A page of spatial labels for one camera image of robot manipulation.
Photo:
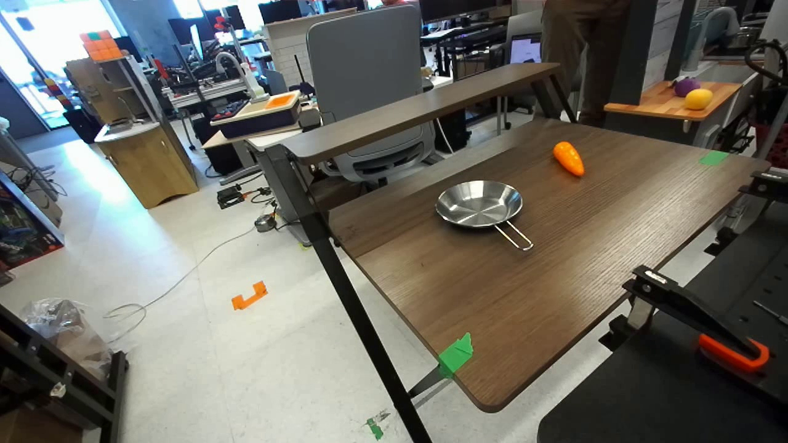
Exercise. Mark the orange toy carrot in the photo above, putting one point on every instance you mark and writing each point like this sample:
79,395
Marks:
569,159

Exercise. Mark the silver metal pan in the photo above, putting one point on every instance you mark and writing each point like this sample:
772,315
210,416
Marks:
479,202

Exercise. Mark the black slanted shelf leg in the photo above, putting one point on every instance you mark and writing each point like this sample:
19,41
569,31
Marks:
558,100
346,286

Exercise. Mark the raised wooden shelf board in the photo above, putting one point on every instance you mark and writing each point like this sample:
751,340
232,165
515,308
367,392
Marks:
409,112

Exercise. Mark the green tape strip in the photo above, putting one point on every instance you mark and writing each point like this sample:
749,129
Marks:
456,356
716,159

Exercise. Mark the grey office chair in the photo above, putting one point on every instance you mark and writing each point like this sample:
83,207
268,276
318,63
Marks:
371,65

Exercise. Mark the black tray with wooden top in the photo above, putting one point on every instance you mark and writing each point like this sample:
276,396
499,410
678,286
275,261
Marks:
255,113

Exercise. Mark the small green floor tape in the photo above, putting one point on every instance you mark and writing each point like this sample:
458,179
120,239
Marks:
375,427

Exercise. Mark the laptop screen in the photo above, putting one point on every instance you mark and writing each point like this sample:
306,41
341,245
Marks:
526,51

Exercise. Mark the light wooden cabinet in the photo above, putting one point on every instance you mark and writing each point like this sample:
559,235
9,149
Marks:
151,164

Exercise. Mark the person in brown trousers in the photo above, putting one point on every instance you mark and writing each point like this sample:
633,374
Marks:
588,51

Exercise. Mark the wooden side table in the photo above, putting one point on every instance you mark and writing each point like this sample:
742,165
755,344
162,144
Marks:
655,112

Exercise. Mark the purple toy fruit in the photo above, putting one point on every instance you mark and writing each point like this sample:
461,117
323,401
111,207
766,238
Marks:
686,84

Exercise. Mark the yellow toy fruit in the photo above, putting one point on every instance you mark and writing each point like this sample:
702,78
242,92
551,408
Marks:
697,100

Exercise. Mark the orange sign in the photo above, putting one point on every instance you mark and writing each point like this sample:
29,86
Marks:
101,48

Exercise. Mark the clear plastic bag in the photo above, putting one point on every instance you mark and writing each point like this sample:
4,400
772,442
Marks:
63,329

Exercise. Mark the black perforated board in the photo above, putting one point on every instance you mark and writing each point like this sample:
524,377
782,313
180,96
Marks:
697,401

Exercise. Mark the black storage rack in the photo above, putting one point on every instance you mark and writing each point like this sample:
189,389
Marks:
26,212

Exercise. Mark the black low shelf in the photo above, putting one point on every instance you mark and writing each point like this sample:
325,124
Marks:
51,385

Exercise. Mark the small silver pin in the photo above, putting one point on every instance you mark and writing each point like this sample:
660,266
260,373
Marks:
772,310

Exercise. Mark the orange floor bracket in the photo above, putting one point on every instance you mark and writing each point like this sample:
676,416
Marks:
250,296

